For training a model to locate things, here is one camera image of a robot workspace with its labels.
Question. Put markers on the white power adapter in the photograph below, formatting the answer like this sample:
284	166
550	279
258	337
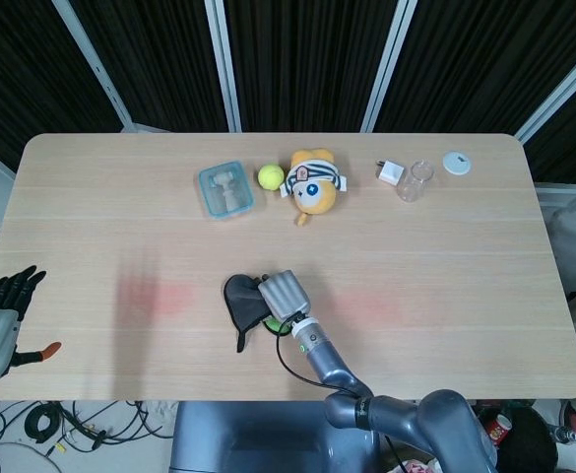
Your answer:
391	172

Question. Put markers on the black cloth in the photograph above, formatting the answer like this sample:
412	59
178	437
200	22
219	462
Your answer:
245	300

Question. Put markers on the beige roller tool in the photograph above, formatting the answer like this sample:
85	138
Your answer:
226	189

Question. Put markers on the yellow tennis ball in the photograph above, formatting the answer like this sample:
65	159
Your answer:
271	176

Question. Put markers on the white round jar lid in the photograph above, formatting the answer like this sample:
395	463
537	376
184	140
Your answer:
457	162

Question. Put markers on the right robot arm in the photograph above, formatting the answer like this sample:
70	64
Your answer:
391	404

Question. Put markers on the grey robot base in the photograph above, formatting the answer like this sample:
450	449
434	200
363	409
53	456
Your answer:
268	438

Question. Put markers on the clear glass jar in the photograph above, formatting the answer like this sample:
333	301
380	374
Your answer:
415	181

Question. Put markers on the clear plastic food container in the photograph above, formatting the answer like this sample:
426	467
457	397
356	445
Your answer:
226	189

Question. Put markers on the red snack cup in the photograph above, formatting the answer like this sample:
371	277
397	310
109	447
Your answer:
498	427

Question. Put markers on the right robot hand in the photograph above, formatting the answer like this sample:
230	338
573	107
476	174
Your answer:
285	295

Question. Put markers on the yellow striped plush toy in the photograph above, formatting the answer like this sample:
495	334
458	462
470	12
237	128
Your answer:
312	184

